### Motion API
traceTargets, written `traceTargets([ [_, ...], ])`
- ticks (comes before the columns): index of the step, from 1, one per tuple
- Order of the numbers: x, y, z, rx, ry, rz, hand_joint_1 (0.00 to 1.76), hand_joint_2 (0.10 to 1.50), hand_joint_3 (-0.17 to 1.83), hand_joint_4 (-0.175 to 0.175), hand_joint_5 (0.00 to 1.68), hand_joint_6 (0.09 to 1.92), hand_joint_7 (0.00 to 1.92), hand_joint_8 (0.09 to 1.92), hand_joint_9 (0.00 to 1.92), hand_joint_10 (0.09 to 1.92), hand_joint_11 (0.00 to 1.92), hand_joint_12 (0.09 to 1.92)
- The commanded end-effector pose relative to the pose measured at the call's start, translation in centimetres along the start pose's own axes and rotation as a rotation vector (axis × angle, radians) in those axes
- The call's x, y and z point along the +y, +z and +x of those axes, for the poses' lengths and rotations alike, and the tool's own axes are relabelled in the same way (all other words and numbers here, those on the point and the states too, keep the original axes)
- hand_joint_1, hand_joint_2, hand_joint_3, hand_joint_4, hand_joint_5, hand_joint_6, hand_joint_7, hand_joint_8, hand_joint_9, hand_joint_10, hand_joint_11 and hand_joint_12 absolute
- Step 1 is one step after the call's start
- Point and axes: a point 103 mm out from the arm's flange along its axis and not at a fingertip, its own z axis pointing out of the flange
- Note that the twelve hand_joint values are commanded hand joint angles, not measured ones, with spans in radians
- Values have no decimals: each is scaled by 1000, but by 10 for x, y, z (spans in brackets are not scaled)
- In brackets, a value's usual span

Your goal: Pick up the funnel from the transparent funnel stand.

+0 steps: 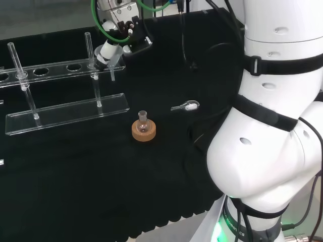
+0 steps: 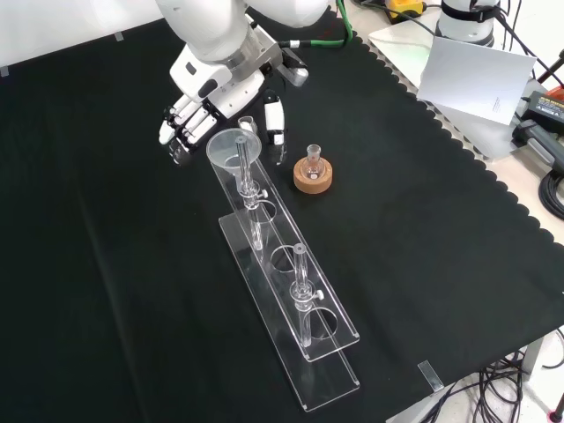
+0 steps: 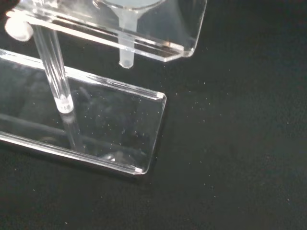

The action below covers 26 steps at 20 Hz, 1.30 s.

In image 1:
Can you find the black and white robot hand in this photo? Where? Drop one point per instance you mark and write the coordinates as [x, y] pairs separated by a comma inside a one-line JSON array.
[[133, 37]]

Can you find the small glass weighing funnel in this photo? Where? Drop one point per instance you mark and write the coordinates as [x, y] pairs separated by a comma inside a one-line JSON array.
[[188, 106]]

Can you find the clear acrylic funnel stand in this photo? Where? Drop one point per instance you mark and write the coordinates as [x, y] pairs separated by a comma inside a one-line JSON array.
[[75, 111]]

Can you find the round-bottom glass flask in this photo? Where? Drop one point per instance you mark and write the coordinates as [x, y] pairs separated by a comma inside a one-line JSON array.
[[143, 124]]

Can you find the black bench cloth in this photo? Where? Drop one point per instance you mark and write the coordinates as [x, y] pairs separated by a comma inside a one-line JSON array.
[[101, 176]]

